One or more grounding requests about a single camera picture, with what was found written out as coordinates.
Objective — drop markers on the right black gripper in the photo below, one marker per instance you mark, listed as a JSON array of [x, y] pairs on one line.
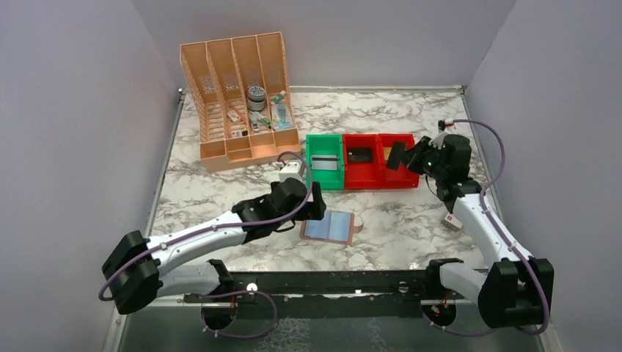
[[413, 156]]

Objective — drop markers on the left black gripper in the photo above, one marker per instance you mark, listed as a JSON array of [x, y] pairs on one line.
[[315, 207]]

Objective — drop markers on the red plastic double bin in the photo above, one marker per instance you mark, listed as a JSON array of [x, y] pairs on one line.
[[376, 175]]

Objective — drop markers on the green plastic bin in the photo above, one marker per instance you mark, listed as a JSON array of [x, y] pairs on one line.
[[327, 144]]

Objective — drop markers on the black VIP credit card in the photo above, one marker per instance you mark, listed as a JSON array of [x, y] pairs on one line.
[[359, 155]]

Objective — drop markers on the orange plastic file organizer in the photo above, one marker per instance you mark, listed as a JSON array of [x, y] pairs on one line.
[[218, 73]]

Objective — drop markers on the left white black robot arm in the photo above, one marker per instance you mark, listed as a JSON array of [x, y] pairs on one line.
[[139, 269]]

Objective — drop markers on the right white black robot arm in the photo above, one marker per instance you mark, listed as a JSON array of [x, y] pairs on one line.
[[517, 289]]

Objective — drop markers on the grey card in green bin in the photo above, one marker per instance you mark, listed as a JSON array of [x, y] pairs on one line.
[[324, 162]]

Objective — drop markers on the small red white box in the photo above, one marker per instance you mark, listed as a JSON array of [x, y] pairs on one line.
[[451, 222]]

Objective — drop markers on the blue packaged item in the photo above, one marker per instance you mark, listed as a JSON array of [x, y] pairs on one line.
[[281, 117]]

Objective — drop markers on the green marker pen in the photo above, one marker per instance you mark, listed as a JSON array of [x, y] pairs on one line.
[[264, 121]]

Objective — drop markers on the green white glue tube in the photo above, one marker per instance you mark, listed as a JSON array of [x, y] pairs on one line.
[[278, 97]]

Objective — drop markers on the red white small packet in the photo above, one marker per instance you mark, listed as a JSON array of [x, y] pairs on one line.
[[236, 116]]

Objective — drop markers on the small round tin can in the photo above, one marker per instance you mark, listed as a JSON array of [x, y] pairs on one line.
[[256, 98]]

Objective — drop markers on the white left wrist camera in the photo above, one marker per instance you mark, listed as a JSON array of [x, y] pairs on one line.
[[292, 169]]

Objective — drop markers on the black metal base rail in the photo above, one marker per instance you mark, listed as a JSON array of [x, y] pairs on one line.
[[400, 292]]

